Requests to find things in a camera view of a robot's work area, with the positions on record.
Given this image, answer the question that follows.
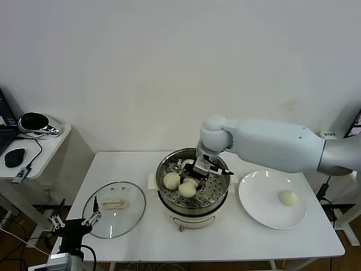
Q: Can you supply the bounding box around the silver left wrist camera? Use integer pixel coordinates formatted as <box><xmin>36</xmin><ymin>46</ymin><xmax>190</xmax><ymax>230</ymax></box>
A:
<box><xmin>28</xmin><ymin>252</ymin><xmax>71</xmax><ymax>271</ymax></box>

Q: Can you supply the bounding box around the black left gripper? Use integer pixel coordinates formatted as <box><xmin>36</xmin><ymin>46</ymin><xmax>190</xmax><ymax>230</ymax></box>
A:
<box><xmin>48</xmin><ymin>195</ymin><xmax>102</xmax><ymax>255</ymax></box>

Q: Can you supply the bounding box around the grey usb hub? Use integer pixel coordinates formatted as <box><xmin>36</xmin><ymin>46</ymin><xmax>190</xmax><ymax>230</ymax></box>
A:
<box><xmin>11</xmin><ymin>166</ymin><xmax>32</xmax><ymax>185</ymax></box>

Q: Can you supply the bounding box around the white floor cable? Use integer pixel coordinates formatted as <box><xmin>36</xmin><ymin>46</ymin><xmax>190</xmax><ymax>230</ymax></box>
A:
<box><xmin>0</xmin><ymin>227</ymin><xmax>54</xmax><ymax>257</ymax></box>

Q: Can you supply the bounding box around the chrome and black headset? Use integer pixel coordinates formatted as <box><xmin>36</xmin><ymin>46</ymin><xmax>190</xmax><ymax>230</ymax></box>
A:
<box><xmin>17</xmin><ymin>111</ymin><xmax>63</xmax><ymax>139</ymax></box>

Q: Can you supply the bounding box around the black open laptop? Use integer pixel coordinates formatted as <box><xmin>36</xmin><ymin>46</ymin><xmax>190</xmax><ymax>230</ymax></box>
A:
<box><xmin>0</xmin><ymin>87</ymin><xmax>20</xmax><ymax>156</ymax></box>
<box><xmin>342</xmin><ymin>108</ymin><xmax>361</xmax><ymax>139</ymax></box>

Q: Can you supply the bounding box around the cream electric cooker base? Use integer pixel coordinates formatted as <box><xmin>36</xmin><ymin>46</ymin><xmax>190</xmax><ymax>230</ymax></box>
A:
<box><xmin>147</xmin><ymin>168</ymin><xmax>238</xmax><ymax>233</ymax></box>

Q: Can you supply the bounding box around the round white plate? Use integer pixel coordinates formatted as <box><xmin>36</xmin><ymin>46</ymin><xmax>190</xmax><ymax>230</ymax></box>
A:
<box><xmin>238</xmin><ymin>170</ymin><xmax>307</xmax><ymax>230</ymax></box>

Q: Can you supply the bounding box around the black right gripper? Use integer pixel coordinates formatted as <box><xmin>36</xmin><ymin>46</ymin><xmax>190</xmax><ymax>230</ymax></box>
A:
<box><xmin>179</xmin><ymin>162</ymin><xmax>211</xmax><ymax>194</ymax></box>

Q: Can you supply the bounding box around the black power adapter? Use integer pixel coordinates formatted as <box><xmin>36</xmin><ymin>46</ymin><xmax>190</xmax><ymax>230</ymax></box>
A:
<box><xmin>316</xmin><ymin>183</ymin><xmax>330</xmax><ymax>202</ymax></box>

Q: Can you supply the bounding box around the black hanging cable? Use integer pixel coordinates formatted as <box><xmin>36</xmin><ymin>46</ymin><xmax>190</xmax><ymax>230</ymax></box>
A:
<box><xmin>321</xmin><ymin>197</ymin><xmax>339</xmax><ymax>229</ymax></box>

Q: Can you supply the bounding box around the thin black cable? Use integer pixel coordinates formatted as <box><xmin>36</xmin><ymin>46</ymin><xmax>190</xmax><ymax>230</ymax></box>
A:
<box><xmin>15</xmin><ymin>134</ymin><xmax>45</xmax><ymax>170</ymax></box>

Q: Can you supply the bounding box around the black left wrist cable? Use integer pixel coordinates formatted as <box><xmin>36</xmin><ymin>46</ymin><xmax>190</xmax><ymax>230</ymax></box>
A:
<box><xmin>80</xmin><ymin>244</ymin><xmax>97</xmax><ymax>271</ymax></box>

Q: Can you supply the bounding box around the perforated steel steamer basket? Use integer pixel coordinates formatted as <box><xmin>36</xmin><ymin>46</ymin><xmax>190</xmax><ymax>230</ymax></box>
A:
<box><xmin>156</xmin><ymin>148</ymin><xmax>231</xmax><ymax>216</ymax></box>

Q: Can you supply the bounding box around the round glass pot lid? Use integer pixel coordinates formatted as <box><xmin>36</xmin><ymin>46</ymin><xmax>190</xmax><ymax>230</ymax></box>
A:
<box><xmin>82</xmin><ymin>181</ymin><xmax>147</xmax><ymax>239</ymax></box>

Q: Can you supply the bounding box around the black floor cable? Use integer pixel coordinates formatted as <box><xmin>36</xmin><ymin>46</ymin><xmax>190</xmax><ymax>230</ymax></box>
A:
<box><xmin>0</xmin><ymin>208</ymin><xmax>29</xmax><ymax>260</ymax></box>

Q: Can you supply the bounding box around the black computer mouse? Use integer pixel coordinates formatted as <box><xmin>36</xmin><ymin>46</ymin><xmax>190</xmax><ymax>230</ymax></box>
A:
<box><xmin>4</xmin><ymin>148</ymin><xmax>26</xmax><ymax>169</ymax></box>

